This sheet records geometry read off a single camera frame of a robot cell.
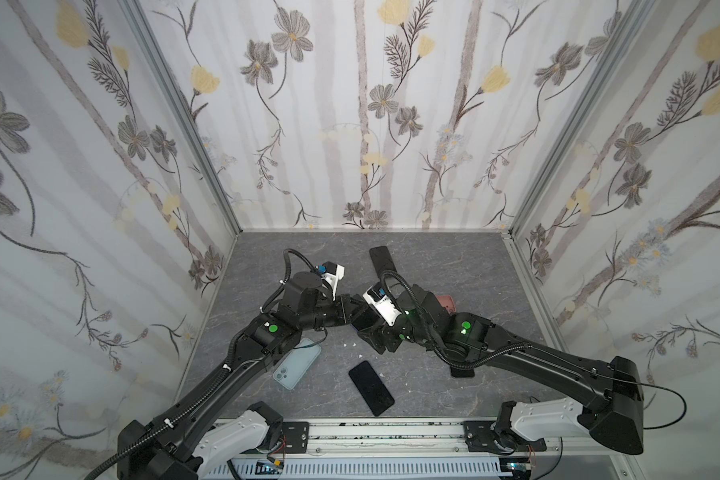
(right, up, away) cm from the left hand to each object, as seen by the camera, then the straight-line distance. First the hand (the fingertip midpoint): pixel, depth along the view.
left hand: (364, 300), depth 70 cm
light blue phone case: (-20, -21, +17) cm, 33 cm away
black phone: (+7, +9, +41) cm, 43 cm away
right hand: (0, -4, -1) cm, 4 cm away
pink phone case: (+29, -5, +31) cm, 43 cm away
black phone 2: (+2, -26, +11) cm, 28 cm away
